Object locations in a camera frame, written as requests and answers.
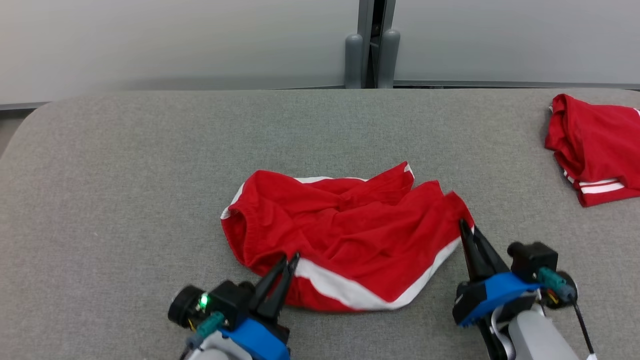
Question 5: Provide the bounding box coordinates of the red shorts white side stripe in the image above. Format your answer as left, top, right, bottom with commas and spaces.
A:
220, 161, 475, 313

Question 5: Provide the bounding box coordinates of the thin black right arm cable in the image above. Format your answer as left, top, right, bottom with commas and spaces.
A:
570, 295, 599, 360

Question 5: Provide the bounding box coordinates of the grey partition base rail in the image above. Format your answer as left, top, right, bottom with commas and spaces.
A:
0, 101, 52, 112
393, 80, 640, 91

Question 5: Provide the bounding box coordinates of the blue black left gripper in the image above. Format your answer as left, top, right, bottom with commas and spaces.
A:
220, 252, 301, 360

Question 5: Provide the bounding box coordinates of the grey metal partition post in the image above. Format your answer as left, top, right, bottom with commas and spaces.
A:
357, 0, 397, 89

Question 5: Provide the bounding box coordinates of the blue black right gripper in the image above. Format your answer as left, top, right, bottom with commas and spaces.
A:
452, 218, 544, 329

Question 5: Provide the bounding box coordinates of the teal camera connector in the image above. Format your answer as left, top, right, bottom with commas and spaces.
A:
187, 311, 227, 349
537, 267, 576, 303

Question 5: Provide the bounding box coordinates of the rounded grey post foot cap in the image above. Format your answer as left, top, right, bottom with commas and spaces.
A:
377, 28, 401, 89
344, 33, 364, 89

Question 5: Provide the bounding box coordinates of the teal left camera connector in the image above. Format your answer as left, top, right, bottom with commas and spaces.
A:
187, 311, 227, 349

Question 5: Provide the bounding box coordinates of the teal right camera connector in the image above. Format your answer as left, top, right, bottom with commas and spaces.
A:
537, 267, 576, 303

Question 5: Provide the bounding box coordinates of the red jersey shirt white trim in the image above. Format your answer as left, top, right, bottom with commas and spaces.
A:
544, 93, 640, 208

